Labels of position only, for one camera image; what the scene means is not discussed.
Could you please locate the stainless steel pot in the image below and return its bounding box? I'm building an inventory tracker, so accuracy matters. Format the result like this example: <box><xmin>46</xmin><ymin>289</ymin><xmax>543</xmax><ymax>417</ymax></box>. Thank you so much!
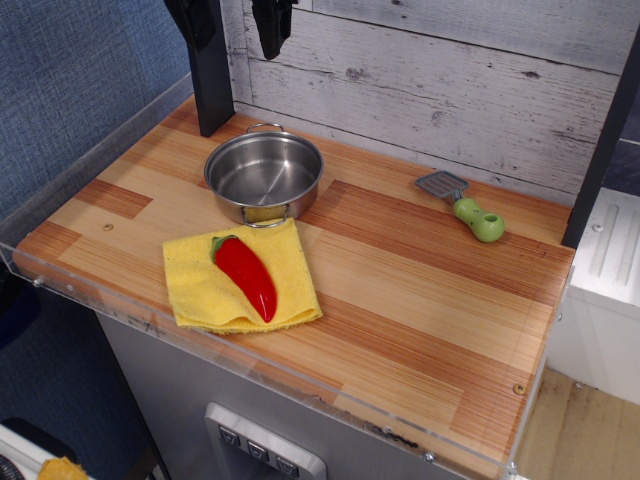
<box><xmin>204</xmin><ymin>123</ymin><xmax>325</xmax><ymax>228</ymax></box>

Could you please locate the white side cabinet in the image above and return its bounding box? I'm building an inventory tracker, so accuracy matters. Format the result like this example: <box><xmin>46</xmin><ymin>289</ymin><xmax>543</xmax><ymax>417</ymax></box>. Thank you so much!
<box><xmin>547</xmin><ymin>188</ymin><xmax>639</xmax><ymax>404</ymax></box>

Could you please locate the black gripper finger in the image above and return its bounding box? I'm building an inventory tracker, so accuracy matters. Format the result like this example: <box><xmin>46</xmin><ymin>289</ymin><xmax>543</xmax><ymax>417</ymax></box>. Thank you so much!
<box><xmin>252</xmin><ymin>0</ymin><xmax>293</xmax><ymax>60</ymax></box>
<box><xmin>164</xmin><ymin>0</ymin><xmax>216</xmax><ymax>51</ymax></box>

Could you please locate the black right vertical post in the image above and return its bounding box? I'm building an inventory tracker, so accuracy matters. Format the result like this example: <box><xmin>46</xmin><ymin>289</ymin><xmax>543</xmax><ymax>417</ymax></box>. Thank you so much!
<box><xmin>561</xmin><ymin>31</ymin><xmax>639</xmax><ymax>249</ymax></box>

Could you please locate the green handled grey spatula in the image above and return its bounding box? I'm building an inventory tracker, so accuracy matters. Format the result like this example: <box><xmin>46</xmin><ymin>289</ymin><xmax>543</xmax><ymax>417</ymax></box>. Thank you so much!
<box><xmin>415</xmin><ymin>170</ymin><xmax>505</xmax><ymax>243</ymax></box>

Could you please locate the silver toy fridge cabinet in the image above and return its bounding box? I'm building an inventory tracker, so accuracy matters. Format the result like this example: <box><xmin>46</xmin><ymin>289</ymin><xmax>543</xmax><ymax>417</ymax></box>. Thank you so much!
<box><xmin>97</xmin><ymin>313</ymin><xmax>481</xmax><ymax>480</ymax></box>

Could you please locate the red toy chili pepper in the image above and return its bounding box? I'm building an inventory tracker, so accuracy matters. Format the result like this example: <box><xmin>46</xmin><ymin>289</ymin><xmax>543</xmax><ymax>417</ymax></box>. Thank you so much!
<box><xmin>210</xmin><ymin>235</ymin><xmax>278</xmax><ymax>323</ymax></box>

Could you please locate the black vertical post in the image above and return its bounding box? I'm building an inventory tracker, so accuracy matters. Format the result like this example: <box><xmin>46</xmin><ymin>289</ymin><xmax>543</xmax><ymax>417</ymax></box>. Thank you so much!
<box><xmin>189</xmin><ymin>1</ymin><xmax>235</xmax><ymax>137</ymax></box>
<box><xmin>561</xmin><ymin>31</ymin><xmax>639</xmax><ymax>249</ymax></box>

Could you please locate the yellow cloth napkin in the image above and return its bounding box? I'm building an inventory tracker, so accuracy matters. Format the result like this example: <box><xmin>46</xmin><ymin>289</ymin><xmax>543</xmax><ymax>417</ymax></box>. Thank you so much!
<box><xmin>163</xmin><ymin>219</ymin><xmax>322</xmax><ymax>334</ymax></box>

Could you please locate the silver dispenser button panel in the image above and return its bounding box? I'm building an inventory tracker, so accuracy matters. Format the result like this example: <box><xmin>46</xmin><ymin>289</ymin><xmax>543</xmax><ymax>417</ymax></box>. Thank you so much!
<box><xmin>205</xmin><ymin>402</ymin><xmax>327</xmax><ymax>480</ymax></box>

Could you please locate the black left vertical post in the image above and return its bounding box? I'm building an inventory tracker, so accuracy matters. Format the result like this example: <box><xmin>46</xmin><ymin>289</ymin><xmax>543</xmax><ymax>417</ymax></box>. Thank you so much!
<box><xmin>189</xmin><ymin>1</ymin><xmax>235</xmax><ymax>137</ymax></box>

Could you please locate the yellow object bottom left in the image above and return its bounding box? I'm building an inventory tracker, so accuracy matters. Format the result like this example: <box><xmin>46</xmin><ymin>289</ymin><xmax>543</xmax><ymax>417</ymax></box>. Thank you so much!
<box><xmin>36</xmin><ymin>457</ymin><xmax>89</xmax><ymax>480</ymax></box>

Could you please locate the clear acrylic guard rail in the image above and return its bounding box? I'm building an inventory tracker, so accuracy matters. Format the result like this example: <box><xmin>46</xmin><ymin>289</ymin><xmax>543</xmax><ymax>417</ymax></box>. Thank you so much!
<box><xmin>9</xmin><ymin>88</ymin><xmax>573</xmax><ymax>479</ymax></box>

